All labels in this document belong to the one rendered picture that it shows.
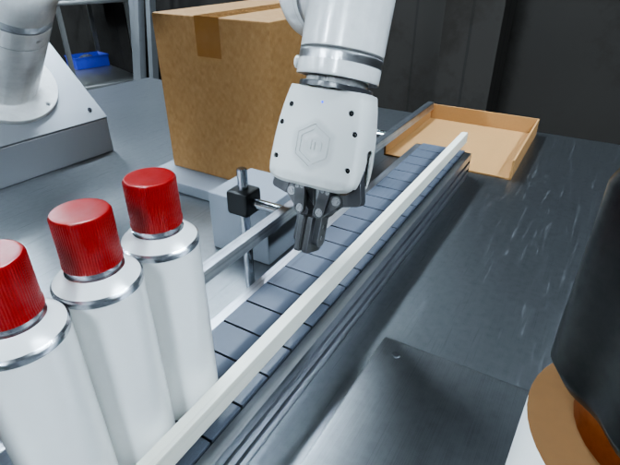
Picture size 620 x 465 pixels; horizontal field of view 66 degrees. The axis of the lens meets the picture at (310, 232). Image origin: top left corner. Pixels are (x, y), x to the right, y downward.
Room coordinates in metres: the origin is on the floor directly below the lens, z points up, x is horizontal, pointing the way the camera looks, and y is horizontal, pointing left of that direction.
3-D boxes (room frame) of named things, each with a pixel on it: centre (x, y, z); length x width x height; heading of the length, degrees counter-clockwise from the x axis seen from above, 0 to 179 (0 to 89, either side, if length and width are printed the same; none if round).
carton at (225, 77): (0.93, 0.08, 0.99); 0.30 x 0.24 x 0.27; 149
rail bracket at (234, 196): (0.50, 0.06, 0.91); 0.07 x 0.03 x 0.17; 59
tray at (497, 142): (1.03, -0.35, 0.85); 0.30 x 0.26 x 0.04; 149
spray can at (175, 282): (0.28, 0.10, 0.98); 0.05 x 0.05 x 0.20
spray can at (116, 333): (0.23, 0.13, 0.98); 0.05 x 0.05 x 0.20
